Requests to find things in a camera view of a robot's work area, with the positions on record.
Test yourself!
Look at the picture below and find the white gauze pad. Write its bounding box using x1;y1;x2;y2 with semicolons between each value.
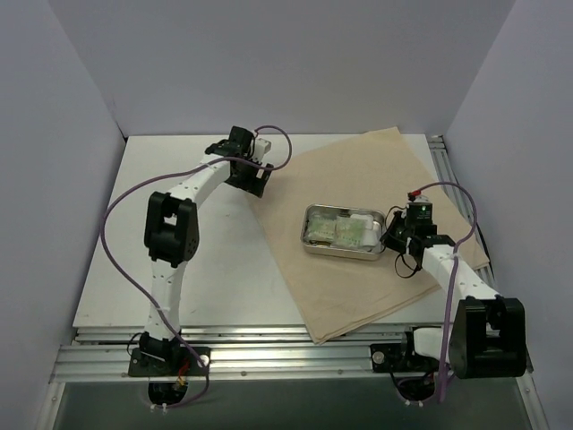
362;230;380;248
351;214;381;234

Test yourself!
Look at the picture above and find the green gauze packet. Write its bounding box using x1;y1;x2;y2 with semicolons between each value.
333;218;364;248
304;216;337;245

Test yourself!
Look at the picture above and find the stainless steel tray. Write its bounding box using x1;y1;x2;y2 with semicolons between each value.
300;204;386;262

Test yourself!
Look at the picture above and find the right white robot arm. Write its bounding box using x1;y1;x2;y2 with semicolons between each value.
381;200;527;379

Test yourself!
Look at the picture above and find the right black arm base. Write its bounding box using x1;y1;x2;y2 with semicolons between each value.
369;343;439;374

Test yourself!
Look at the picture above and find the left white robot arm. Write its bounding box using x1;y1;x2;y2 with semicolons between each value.
139;126;273;375

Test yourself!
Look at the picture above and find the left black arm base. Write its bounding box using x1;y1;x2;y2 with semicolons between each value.
127;346;211;377

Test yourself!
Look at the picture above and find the beige cloth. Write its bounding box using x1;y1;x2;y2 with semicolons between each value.
248;125;493;345

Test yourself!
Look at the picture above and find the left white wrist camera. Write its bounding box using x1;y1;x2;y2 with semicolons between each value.
250;137;272;163

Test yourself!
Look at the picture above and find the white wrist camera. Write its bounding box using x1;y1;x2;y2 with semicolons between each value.
250;137;272;163
407;190;430;204

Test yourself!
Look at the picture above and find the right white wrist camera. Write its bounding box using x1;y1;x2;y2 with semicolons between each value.
407;190;430;204

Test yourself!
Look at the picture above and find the black loop cable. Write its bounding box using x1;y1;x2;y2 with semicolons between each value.
393;248;423;280

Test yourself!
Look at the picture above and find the right side aluminium rail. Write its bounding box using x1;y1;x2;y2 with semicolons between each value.
427;136;499;290

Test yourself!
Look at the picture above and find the aluminium rail frame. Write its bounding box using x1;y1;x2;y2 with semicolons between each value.
38;324;545;429

